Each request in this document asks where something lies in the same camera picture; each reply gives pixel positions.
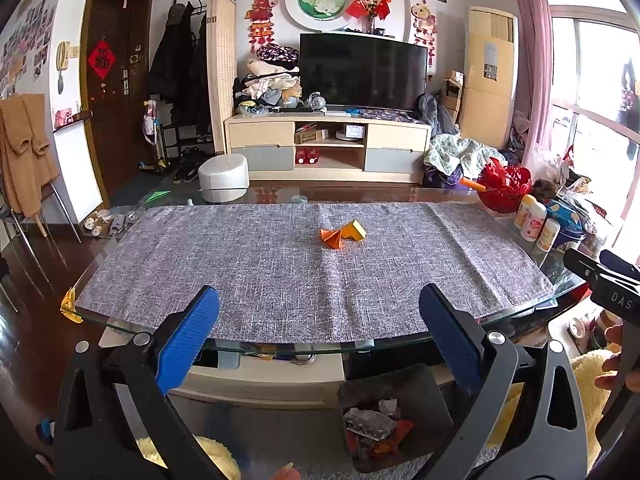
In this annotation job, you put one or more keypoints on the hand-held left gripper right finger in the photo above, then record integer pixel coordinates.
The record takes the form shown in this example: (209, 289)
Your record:
(450, 340)

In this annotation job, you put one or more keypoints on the person's right hand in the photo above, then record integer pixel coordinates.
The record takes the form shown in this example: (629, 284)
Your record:
(612, 350)

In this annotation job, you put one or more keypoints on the grey blue bag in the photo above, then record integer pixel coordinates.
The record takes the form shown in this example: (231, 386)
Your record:
(437, 115)

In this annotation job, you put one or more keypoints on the group of wall photos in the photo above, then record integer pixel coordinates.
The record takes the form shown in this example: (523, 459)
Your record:
(22, 45)

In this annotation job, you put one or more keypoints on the child's scooter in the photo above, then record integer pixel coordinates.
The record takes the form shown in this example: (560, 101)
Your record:
(152, 135)

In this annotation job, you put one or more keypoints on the pink pig ornament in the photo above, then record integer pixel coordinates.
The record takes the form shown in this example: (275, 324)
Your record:
(64, 117)

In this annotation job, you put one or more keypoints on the sunflower vase with red flags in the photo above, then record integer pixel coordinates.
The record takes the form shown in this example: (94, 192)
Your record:
(370, 7)

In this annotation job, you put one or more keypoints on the white round stool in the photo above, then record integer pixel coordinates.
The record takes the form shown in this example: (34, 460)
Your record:
(223, 175)

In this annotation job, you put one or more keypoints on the pile of slippers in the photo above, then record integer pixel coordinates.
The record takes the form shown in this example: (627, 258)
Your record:
(107, 222)

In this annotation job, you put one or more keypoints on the pink hanging wall ornament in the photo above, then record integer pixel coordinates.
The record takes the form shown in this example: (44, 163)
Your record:
(423, 25)

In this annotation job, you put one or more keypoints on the wall intercom phone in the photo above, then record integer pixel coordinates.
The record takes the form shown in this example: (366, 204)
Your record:
(63, 55)

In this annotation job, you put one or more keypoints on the shoe rack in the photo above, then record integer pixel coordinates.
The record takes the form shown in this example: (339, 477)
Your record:
(192, 152)

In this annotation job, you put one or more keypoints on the red openwork basket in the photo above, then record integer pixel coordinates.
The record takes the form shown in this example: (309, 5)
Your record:
(502, 187)

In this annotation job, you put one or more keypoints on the red diamond door decal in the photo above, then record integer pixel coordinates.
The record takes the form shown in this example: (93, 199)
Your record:
(103, 60)

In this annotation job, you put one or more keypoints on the brown coat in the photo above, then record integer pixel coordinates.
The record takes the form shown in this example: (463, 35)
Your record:
(27, 150)

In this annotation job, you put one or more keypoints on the grey table mat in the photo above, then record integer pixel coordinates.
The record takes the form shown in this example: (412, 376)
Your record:
(250, 270)

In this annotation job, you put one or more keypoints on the brown door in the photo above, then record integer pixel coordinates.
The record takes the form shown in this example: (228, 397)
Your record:
(112, 125)

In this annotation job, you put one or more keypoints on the floral cloth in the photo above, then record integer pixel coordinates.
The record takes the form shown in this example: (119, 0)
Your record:
(460, 155)

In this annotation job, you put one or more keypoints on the whiteboard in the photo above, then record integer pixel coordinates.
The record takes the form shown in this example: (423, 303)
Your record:
(77, 170)

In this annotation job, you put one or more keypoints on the orange paper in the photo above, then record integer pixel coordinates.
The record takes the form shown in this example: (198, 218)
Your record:
(342, 235)

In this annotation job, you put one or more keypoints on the window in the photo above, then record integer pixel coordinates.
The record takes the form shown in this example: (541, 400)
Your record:
(595, 85)

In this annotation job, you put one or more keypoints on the yellow corner guard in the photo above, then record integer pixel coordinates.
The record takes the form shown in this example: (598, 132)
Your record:
(71, 305)

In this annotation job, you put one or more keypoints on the small white bottle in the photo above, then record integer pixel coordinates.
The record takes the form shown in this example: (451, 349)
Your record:
(547, 235)

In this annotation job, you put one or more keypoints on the cream television cabinet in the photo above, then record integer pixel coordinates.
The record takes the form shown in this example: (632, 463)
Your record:
(260, 135)

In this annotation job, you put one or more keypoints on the pink curtain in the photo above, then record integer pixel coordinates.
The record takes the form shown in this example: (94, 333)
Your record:
(532, 60)

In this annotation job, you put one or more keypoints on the large white bottle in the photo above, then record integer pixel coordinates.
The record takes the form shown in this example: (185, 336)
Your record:
(531, 217)

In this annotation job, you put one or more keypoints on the round wall picture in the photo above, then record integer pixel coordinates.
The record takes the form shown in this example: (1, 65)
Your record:
(320, 0)

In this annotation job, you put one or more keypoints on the cream standing air conditioner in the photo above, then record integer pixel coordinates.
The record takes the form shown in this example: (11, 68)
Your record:
(487, 85)

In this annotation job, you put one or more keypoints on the pile of clothes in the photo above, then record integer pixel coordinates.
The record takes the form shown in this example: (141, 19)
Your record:
(267, 85)

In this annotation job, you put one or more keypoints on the black coats on rack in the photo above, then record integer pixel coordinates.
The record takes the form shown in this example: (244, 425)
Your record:
(177, 70)

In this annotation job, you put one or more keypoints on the orange carrot toy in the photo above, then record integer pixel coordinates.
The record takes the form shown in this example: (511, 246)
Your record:
(472, 185)

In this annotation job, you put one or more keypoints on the black trash bin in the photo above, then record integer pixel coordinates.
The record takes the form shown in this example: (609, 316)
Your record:
(420, 405)

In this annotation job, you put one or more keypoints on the plastic bags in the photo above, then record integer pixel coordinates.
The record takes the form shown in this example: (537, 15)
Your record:
(560, 175)

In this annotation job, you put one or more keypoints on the blue round tin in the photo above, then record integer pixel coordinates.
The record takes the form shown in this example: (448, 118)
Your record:
(567, 227)

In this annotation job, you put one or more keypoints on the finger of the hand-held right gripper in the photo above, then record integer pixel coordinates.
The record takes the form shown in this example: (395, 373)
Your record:
(585, 266)
(622, 264)

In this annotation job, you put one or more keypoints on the cardboard boxes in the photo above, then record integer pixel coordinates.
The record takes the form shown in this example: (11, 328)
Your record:
(452, 97)

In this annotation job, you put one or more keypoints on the black television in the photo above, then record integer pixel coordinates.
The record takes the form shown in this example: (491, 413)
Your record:
(362, 72)

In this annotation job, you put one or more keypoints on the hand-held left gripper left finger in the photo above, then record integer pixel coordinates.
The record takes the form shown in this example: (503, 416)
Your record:
(187, 335)

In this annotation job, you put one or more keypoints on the bamboo folding screen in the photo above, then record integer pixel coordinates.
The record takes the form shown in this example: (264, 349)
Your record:
(222, 70)

